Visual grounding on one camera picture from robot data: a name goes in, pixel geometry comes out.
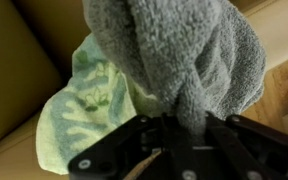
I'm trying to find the brown armchair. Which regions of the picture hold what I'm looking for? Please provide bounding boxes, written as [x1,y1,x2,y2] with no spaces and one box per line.
[0,0,275,180]

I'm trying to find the green patterned towel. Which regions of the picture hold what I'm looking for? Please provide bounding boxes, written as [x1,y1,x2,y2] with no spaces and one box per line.
[35,33,158,176]

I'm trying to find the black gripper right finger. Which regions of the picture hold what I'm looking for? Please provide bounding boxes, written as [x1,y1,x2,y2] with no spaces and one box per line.
[203,111,233,153]

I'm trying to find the grey terry towel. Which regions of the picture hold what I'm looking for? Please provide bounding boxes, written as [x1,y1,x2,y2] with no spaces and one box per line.
[82,0,267,138]

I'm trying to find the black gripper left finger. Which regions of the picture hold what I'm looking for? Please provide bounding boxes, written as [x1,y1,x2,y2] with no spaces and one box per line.
[159,113,186,158]

